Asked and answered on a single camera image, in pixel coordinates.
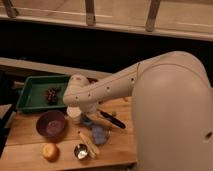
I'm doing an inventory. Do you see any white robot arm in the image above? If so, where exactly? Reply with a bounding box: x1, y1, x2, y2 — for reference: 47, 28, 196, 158
63, 51, 213, 171

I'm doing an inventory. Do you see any blue plastic cup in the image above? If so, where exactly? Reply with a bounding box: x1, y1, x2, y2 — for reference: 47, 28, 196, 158
80, 114, 94, 128

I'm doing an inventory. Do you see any white plastic cup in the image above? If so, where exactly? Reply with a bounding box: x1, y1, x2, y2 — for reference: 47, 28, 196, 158
67, 107, 81, 124

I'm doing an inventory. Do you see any small metal cup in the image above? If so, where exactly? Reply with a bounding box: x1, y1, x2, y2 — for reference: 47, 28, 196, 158
74, 143, 89, 160

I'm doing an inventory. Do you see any dark red bowl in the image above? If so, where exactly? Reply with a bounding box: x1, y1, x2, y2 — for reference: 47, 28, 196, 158
88, 78, 98, 83

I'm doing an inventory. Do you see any metal fork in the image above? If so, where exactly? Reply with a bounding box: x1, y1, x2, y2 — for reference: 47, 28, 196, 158
105, 129, 111, 141

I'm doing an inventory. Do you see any blue sponge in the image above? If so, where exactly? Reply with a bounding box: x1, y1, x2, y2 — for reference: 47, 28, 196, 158
92, 125, 107, 145

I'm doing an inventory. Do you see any dark grape bunch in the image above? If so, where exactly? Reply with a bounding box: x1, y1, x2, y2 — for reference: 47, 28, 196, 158
45, 87, 60, 105

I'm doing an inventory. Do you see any green plastic tray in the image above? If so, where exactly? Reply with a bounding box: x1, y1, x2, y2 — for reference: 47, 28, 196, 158
16, 75, 69, 113

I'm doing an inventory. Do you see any wooden spatula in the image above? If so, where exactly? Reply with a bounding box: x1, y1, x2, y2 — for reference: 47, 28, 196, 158
78, 131, 100, 158

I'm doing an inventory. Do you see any purple bowl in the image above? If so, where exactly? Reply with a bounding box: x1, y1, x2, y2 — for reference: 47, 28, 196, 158
36, 110, 66, 140

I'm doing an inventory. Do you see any red yellow apple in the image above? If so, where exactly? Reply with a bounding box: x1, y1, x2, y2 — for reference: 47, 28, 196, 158
42, 143, 59, 161

